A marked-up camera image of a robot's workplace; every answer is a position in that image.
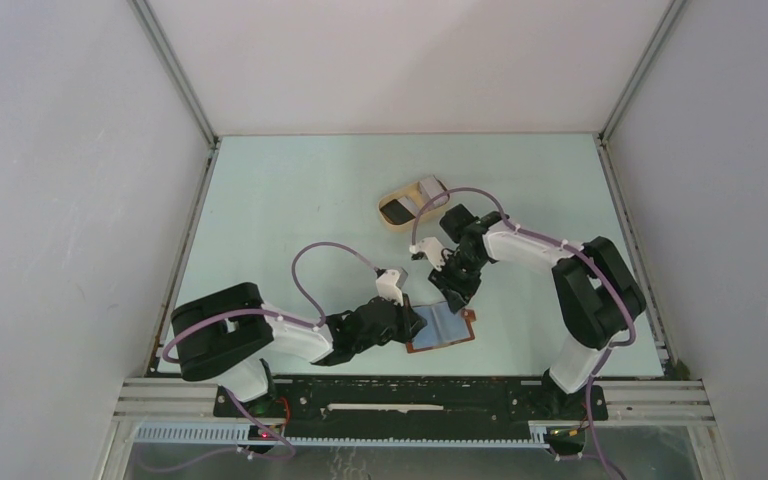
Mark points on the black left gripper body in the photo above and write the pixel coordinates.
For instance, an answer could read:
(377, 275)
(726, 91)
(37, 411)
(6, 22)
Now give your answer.
(396, 331)

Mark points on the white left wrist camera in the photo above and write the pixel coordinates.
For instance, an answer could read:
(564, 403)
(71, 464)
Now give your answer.
(389, 283)

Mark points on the brown leather card holder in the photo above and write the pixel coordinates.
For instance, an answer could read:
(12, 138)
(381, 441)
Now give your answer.
(443, 328)

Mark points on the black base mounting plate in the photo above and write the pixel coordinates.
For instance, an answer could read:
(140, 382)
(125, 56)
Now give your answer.
(422, 408)

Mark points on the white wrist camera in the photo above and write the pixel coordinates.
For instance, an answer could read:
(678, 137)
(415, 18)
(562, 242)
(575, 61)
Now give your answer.
(431, 249)
(389, 283)

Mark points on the aluminium frame rail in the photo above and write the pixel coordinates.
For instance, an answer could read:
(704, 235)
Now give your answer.
(629, 402)

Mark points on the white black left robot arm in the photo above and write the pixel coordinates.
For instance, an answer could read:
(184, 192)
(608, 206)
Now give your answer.
(224, 337)

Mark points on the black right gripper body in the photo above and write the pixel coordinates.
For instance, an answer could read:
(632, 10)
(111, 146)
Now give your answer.
(458, 266)

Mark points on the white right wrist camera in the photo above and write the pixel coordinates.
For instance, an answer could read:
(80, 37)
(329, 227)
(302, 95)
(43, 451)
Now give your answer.
(431, 249)

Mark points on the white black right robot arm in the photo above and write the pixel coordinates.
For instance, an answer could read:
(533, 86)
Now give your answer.
(598, 296)

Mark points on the beige oval tray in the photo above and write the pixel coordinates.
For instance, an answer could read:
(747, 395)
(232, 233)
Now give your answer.
(410, 190)

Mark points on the white small card stack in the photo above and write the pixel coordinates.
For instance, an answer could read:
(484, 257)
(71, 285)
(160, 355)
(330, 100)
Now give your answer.
(409, 205)

